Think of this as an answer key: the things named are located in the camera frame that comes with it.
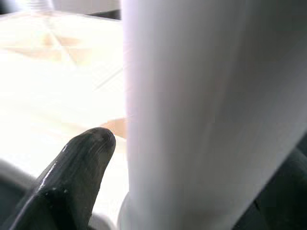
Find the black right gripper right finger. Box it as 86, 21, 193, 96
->
230, 143, 307, 230

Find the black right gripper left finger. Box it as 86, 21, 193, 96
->
0, 126, 117, 230

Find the white plastic table top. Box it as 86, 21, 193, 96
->
0, 9, 131, 227

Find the white plastic table leg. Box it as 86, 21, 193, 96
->
117, 0, 307, 230
31, 0, 55, 11

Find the black table cloth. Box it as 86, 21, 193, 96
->
0, 0, 123, 230

